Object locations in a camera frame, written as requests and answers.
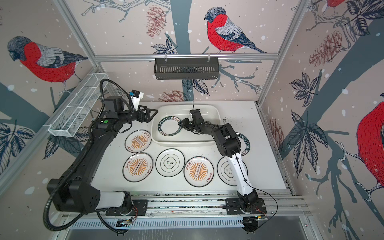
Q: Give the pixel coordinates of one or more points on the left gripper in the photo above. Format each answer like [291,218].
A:
[147,118]

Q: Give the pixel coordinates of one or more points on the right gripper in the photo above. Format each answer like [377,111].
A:
[186,123]

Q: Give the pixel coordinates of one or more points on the green rim plate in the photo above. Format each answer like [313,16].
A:
[169,126]
[245,144]

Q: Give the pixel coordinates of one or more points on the white clover plate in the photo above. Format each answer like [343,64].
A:
[226,172]
[170,163]

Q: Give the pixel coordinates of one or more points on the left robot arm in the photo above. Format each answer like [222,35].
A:
[73,191]

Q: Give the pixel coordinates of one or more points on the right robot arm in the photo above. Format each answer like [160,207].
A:
[229,146]

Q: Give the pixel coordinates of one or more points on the white plastic bin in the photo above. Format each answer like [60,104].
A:
[184,138]

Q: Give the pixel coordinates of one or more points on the orange sunburst plate upper left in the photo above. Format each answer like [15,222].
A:
[138,141]

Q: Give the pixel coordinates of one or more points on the orange sunburst plate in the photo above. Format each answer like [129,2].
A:
[138,167]
[199,172]
[138,141]

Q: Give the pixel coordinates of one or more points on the orange sunburst plate centre right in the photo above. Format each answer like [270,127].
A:
[199,172]

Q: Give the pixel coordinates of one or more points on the orange sunburst plate lower left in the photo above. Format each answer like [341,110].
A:
[138,167]

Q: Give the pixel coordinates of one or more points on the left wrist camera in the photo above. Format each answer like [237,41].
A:
[136,96]

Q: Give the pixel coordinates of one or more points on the black hanging wire basket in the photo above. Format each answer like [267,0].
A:
[187,69]

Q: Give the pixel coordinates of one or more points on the horizontal aluminium rail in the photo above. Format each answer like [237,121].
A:
[148,58]

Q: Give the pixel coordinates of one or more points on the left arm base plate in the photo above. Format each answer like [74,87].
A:
[137,208]

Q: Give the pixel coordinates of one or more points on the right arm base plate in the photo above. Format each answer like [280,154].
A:
[235,207]

